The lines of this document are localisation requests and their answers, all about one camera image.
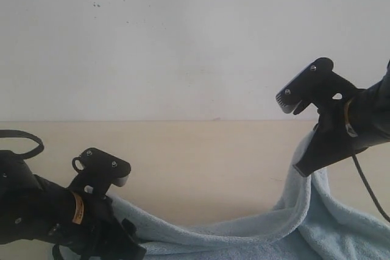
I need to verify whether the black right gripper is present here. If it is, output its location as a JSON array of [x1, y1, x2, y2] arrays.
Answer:
[[292, 101, 371, 177]]

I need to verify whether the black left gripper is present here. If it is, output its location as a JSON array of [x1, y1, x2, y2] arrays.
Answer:
[[65, 191, 146, 259]]

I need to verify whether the light blue terry towel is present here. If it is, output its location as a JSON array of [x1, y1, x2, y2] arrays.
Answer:
[[50, 136, 390, 260]]

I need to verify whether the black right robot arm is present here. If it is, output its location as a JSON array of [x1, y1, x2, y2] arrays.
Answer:
[[293, 68, 389, 177]]

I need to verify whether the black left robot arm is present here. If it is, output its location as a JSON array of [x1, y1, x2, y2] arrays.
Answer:
[[1, 147, 146, 259]]

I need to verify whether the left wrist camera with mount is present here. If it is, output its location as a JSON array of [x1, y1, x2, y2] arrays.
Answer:
[[68, 147, 132, 199]]

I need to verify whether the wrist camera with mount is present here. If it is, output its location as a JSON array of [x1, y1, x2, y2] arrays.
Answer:
[[68, 147, 132, 199], [275, 57, 361, 115]]

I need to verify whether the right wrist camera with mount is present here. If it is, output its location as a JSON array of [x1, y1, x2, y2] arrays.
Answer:
[[275, 57, 361, 115]]

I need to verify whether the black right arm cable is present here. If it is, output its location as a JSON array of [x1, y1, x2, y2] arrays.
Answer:
[[352, 153, 390, 223]]

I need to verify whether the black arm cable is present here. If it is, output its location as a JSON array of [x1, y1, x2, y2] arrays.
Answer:
[[352, 153, 390, 223], [0, 129, 45, 160]]

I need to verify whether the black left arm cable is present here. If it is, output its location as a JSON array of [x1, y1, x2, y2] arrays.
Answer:
[[0, 129, 45, 160]]

